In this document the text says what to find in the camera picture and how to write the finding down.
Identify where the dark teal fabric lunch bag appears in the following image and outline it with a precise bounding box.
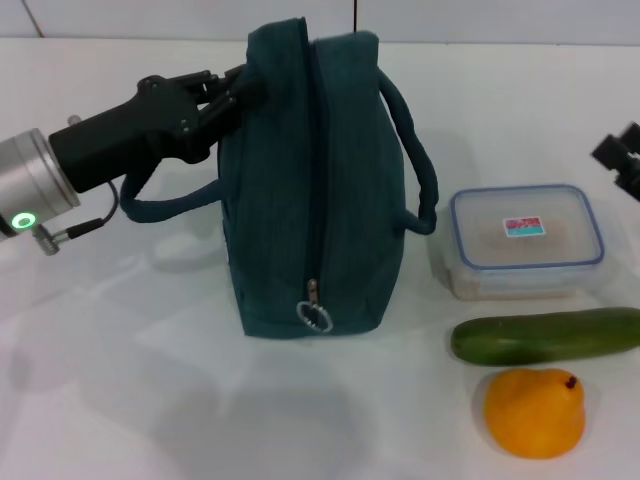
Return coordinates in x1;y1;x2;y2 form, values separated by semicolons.
118;16;440;340

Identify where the green cucumber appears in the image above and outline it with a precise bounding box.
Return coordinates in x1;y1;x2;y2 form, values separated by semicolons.
450;306;640;367

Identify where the orange yellow pear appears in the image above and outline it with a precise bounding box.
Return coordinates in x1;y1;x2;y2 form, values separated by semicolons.
483;368;587;460

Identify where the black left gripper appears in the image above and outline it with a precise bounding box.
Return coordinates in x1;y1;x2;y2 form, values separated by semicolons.
48;66;267;194

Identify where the clear food container blue lid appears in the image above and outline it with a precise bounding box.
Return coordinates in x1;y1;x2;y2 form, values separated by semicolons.
427;183;606;301

